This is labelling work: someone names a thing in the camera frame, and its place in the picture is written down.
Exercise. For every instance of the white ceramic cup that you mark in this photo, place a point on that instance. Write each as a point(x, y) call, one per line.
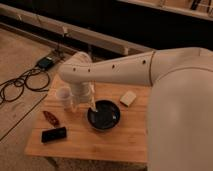
point(63, 95)

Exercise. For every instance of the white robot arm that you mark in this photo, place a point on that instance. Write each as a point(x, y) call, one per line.
point(180, 108)

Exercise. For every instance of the black power adapter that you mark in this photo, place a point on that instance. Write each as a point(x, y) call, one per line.
point(45, 63)

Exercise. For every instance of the long wooden rail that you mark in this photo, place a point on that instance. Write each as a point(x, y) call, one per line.
point(71, 31)

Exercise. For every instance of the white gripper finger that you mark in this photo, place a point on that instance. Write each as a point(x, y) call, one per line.
point(74, 105)
point(92, 105)

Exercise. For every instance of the beige sponge block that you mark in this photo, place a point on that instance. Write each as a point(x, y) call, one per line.
point(128, 98)

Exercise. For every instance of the dark ceramic bowl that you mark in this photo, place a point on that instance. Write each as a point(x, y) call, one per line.
point(106, 117)

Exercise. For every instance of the wooden table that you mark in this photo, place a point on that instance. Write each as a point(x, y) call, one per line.
point(125, 142)

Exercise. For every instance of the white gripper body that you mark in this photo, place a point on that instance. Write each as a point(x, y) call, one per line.
point(82, 92)

